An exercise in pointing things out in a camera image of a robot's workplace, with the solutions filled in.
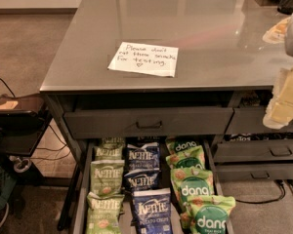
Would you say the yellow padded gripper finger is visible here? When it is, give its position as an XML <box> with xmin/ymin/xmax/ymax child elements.
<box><xmin>263</xmin><ymin>67</ymin><xmax>293</xmax><ymax>130</ymax></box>

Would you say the green Kettle bag back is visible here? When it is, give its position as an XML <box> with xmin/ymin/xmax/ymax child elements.
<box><xmin>94</xmin><ymin>145</ymin><xmax>123</xmax><ymax>160</ymax></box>

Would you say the green kettle bag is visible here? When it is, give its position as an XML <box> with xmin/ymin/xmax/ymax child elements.
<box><xmin>85</xmin><ymin>192</ymin><xmax>124</xmax><ymax>234</ymax></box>
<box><xmin>94</xmin><ymin>145</ymin><xmax>123</xmax><ymax>160</ymax></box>
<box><xmin>90</xmin><ymin>160</ymin><xmax>125</xmax><ymax>197</ymax></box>

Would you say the grey metal drawer cabinet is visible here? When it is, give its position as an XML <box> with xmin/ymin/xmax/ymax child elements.
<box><xmin>41</xmin><ymin>0</ymin><xmax>293</xmax><ymax>234</ymax></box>

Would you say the open middle drawer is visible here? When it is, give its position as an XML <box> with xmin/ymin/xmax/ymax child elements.
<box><xmin>69</xmin><ymin>137</ymin><xmax>235</xmax><ymax>234</ymax></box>

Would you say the black power cable right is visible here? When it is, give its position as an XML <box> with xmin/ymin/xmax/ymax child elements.
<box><xmin>234</xmin><ymin>178</ymin><xmax>293</xmax><ymax>213</ymax></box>

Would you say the green Kettle bag front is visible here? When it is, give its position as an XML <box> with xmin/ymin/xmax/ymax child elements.
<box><xmin>85</xmin><ymin>192</ymin><xmax>124</xmax><ymax>234</ymax></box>

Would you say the blue Kettle bag back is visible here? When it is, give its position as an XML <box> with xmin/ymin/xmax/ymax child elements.
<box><xmin>127</xmin><ymin>142</ymin><xmax>160</xmax><ymax>171</ymax></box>

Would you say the green Kettle bag middle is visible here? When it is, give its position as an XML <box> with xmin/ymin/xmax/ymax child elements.
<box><xmin>90</xmin><ymin>160</ymin><xmax>125</xmax><ymax>197</ymax></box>

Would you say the green plastic crate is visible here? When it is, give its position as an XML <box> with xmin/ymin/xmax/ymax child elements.
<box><xmin>0</xmin><ymin>167</ymin><xmax>17</xmax><ymax>210</ymax></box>

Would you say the green dang bag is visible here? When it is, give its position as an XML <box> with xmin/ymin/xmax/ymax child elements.
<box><xmin>166</xmin><ymin>145</ymin><xmax>205</xmax><ymax>170</ymax></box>
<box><xmin>180</xmin><ymin>195</ymin><xmax>235</xmax><ymax>234</ymax></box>
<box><xmin>170</xmin><ymin>167</ymin><xmax>214</xmax><ymax>211</ymax></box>
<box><xmin>165</xmin><ymin>136</ymin><xmax>199</xmax><ymax>154</ymax></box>

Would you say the green Dang bag back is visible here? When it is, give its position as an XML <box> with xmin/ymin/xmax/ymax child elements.
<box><xmin>165</xmin><ymin>136</ymin><xmax>199</xmax><ymax>154</ymax></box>

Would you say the grey top left drawer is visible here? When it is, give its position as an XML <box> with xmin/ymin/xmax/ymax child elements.
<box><xmin>63</xmin><ymin>107</ymin><xmax>233</xmax><ymax>139</ymax></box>

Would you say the blue Kettle bag front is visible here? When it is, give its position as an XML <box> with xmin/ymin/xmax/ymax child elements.
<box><xmin>133</xmin><ymin>188</ymin><xmax>172</xmax><ymax>234</ymax></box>

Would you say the grey top right drawer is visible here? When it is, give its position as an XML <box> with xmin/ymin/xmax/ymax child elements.
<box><xmin>226</xmin><ymin>106</ymin><xmax>293</xmax><ymax>135</ymax></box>

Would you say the black side cart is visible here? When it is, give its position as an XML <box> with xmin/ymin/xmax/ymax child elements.
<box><xmin>0</xmin><ymin>94</ymin><xmax>52</xmax><ymax>185</ymax></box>

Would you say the green Dang bag front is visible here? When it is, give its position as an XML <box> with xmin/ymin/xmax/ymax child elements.
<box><xmin>180</xmin><ymin>195</ymin><xmax>235</xmax><ymax>234</ymax></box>

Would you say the white handwritten paper note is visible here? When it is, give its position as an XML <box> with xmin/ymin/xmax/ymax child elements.
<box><xmin>108</xmin><ymin>42</ymin><xmax>179</xmax><ymax>77</ymax></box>

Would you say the grey right bottom drawer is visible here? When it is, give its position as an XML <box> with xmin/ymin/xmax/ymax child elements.
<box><xmin>216</xmin><ymin>163</ymin><xmax>293</xmax><ymax>180</ymax></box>

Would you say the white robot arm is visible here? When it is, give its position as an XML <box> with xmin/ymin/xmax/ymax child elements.
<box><xmin>263</xmin><ymin>13</ymin><xmax>293</xmax><ymax>129</ymax></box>

